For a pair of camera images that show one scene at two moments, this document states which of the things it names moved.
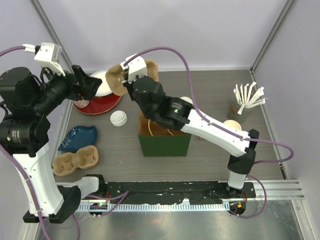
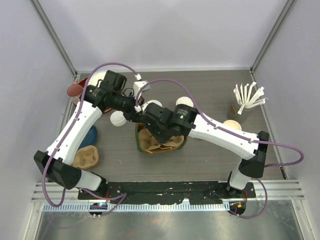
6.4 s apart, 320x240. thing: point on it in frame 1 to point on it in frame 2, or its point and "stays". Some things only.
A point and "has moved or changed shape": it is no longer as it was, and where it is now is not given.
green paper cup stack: x=233 y=124 stays
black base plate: x=183 y=192 stays
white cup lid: x=118 y=118 stays
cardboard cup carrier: x=65 y=163 stays
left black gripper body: x=66 y=86 to x=130 y=113
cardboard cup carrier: x=114 y=74 to x=148 y=143
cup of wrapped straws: x=239 y=111 stays
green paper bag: x=158 y=140 has moved or changed shape
